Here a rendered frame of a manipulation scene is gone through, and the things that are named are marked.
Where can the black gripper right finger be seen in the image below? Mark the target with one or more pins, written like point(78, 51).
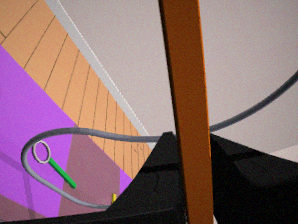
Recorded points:
point(250, 187)

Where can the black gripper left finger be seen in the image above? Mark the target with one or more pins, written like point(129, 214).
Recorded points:
point(155, 196)

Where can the orange handle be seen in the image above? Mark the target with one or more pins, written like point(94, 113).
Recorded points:
point(185, 60)

